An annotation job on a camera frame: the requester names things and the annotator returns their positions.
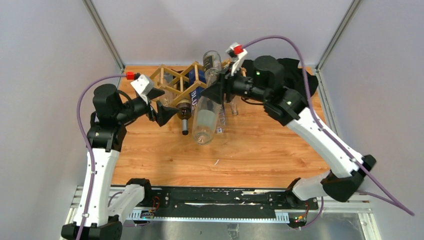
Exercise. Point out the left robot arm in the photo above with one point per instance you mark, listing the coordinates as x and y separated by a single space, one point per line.
97 218

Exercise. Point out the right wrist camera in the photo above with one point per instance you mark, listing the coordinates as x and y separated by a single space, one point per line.
237 54

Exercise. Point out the clear bottle dark label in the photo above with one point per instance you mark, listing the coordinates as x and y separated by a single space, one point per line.
212 66

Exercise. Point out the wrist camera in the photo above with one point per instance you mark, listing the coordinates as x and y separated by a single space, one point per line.
142 85
237 54

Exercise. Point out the clear glass bottle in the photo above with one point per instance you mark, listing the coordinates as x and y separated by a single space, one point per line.
205 121

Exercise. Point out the wooden wine rack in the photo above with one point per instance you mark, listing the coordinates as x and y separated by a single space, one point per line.
171 81

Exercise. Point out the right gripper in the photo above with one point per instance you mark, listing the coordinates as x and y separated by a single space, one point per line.
215 93

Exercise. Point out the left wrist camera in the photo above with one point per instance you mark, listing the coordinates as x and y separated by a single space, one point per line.
142 85

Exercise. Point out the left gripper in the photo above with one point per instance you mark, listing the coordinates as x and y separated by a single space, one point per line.
163 113

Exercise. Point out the dark green wine bottle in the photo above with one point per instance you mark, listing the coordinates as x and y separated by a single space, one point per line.
184 114

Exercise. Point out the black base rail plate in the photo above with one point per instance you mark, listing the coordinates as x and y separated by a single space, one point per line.
209 204

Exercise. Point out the black cloth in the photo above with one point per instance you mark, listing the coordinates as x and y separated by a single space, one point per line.
293 77

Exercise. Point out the blue labelled bottle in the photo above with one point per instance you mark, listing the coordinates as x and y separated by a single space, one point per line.
195 94

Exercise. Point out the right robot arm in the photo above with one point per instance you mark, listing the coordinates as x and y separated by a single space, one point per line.
278 85

